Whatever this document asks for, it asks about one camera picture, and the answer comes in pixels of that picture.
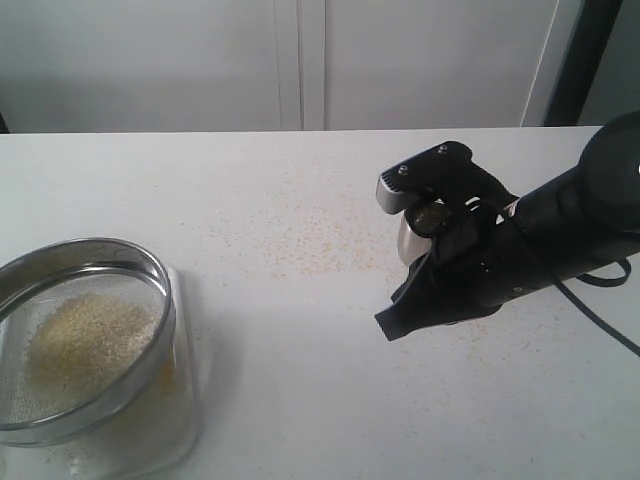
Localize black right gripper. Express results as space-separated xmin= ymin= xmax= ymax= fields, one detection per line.
xmin=374 ymin=141 xmax=555 ymax=341

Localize clear glass bowl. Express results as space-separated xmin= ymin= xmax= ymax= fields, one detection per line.
xmin=1 ymin=268 xmax=201 ymax=479

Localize black camera cable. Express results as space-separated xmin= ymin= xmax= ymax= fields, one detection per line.
xmin=402 ymin=194 xmax=640 ymax=359

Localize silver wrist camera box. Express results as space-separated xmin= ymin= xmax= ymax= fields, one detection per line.
xmin=375 ymin=160 xmax=425 ymax=215

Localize dark vertical post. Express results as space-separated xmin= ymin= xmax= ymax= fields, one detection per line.
xmin=543 ymin=0 xmax=623 ymax=127

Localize round steel mesh sieve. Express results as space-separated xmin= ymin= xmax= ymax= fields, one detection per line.
xmin=1 ymin=237 xmax=177 ymax=447

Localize small stainless steel cup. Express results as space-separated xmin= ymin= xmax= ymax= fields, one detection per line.
xmin=397 ymin=200 xmax=451 ymax=267

